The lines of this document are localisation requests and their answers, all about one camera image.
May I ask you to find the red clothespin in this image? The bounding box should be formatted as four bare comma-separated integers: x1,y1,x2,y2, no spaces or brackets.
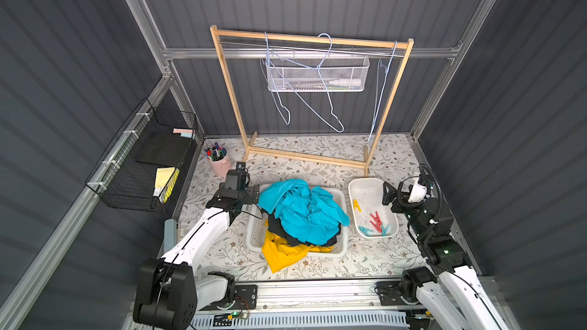
371,212,382,226
370,220,382,233

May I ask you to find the black t-shirt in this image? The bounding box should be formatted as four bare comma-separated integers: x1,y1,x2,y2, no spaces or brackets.
268,215,341,247

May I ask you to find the teal t-shirt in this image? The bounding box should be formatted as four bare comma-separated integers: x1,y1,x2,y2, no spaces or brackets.
258,179,350,246

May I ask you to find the yellow t-shirt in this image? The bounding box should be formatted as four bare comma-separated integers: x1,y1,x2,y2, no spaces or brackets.
261,231,334,273

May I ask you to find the blue wire hanger yellow shirt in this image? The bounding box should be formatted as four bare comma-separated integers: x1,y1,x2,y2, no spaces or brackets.
261,32,291,126

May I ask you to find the blue wire hanger black shirt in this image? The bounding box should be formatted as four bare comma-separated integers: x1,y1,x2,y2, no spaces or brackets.
270,33,345,133

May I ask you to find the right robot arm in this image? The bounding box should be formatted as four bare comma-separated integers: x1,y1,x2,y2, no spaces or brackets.
382,163,508,329

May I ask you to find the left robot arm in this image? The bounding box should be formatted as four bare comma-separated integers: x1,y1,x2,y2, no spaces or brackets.
132,162,260,329

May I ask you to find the white perforated laundry basket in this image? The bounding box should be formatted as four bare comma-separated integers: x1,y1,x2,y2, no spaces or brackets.
246,187,349,258

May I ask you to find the white plastic tray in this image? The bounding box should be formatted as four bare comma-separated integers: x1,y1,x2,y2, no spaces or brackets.
349,177,399,239

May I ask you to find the wooden clothes rack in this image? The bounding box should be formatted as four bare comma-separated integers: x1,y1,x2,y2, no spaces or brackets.
210,25,414,176

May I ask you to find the pink pen cup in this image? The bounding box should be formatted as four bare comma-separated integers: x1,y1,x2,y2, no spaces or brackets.
204,142,232,177

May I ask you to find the yellow notepad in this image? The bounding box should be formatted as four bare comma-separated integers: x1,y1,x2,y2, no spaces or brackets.
153,167,180,204

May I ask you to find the white tube in mesh basket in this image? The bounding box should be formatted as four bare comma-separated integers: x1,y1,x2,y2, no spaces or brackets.
328,79,364,92

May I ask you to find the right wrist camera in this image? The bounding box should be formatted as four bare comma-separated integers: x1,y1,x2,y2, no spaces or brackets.
408,176,428,204

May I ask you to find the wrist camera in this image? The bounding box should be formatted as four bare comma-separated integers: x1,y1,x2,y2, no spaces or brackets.
235,162,248,172
408,176,428,204

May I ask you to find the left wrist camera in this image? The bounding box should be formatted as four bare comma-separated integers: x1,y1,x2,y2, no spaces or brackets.
235,162,248,172

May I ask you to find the black notebook in wall basket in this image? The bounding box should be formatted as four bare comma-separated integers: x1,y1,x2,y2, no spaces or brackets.
135,133,191,167

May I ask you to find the black wire wall basket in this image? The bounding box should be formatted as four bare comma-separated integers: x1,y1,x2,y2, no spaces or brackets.
86,99,199,213

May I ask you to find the white wire mesh basket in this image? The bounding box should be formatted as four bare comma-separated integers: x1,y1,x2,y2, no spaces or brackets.
263,56,370,93

